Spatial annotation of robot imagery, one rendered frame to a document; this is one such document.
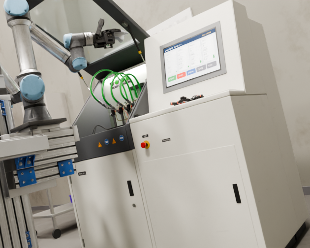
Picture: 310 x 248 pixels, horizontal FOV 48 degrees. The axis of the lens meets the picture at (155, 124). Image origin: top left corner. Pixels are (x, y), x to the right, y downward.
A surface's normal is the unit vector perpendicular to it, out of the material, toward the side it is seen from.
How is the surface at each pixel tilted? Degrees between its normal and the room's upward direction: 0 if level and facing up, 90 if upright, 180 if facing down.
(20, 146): 90
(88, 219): 90
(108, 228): 90
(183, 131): 90
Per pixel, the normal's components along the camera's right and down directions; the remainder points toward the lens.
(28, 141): 0.70, -0.20
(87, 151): -0.59, 0.08
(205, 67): -0.62, -0.15
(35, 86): 0.36, 0.00
